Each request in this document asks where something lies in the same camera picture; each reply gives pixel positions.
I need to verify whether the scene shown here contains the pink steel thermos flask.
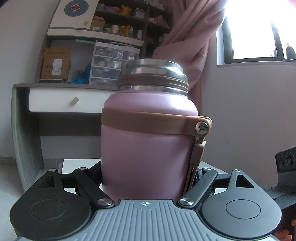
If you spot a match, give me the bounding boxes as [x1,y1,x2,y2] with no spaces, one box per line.
[101,59,213,201]

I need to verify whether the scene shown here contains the person's hand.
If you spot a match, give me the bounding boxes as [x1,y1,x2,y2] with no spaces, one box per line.
[274,229,293,241]

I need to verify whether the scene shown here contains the grey desk with shelf hutch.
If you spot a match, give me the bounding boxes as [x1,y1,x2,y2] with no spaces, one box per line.
[11,1,168,190]

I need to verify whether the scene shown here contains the white desk drawer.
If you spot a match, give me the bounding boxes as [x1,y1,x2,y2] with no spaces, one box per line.
[29,87,114,113]

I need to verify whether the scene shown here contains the blue plastic bag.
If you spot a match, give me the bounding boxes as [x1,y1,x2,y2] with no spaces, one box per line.
[71,62,91,85]

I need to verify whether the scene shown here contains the small white digital clock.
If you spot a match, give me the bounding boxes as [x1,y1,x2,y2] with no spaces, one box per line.
[39,78,63,84]

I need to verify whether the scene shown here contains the clear plastic drawer organizer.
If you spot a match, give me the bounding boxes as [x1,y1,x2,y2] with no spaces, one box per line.
[89,41,140,87]

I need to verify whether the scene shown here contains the brown cardboard box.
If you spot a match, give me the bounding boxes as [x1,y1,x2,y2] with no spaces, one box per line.
[41,48,71,80]

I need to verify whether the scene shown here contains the pink curtain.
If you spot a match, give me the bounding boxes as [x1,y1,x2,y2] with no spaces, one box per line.
[152,0,227,109]

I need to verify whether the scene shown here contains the dark framed window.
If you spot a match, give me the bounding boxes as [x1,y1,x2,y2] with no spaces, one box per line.
[217,1,295,64]

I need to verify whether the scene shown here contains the yellow toy on shelf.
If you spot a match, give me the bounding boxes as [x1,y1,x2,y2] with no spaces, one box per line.
[120,5,132,16]

